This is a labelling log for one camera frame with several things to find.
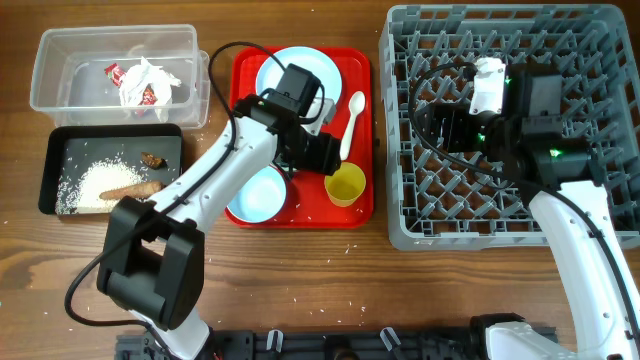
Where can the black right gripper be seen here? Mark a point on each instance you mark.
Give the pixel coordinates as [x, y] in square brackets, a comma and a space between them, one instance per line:
[455, 116]

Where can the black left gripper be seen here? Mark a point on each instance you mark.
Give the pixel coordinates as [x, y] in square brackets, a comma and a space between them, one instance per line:
[324, 153]

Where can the light blue bowl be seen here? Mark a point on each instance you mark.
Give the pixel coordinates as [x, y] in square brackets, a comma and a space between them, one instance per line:
[261, 198]

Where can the light blue plate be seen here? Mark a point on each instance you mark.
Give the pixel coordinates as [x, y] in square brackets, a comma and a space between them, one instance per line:
[325, 70]

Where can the dark brown food lump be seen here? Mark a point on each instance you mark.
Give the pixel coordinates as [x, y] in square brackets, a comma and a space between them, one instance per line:
[152, 161]

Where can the brown carrot stick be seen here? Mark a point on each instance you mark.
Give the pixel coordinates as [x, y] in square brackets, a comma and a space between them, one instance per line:
[138, 191]

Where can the white rice pile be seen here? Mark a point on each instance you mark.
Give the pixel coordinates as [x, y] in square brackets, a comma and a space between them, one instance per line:
[79, 189]

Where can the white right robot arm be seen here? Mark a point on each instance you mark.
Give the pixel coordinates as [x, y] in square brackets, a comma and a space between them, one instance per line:
[515, 119]

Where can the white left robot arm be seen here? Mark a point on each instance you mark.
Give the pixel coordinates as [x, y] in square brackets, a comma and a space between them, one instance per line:
[152, 262]

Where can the grey dishwasher rack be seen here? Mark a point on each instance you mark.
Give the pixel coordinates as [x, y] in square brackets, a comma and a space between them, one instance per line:
[435, 204]

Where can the black waste tray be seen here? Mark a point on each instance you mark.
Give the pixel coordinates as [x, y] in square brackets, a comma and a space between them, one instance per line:
[83, 145]

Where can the clear plastic waste bin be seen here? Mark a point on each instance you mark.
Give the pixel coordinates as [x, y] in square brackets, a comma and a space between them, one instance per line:
[71, 86]

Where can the red serving tray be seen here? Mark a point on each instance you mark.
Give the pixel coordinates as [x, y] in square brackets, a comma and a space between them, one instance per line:
[307, 204]

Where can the yellow cup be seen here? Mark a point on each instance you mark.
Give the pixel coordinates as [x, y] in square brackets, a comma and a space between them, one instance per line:
[346, 185]

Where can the white plastic spoon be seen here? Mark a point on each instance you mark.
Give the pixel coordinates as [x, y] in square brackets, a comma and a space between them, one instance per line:
[356, 106]

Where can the red snack wrapper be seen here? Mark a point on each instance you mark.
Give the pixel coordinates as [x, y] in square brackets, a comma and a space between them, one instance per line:
[116, 74]
[148, 99]

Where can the crumpled white tissue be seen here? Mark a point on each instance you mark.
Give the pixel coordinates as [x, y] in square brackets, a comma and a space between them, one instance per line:
[162, 82]

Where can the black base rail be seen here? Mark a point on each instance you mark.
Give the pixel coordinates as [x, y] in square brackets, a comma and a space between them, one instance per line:
[388, 343]

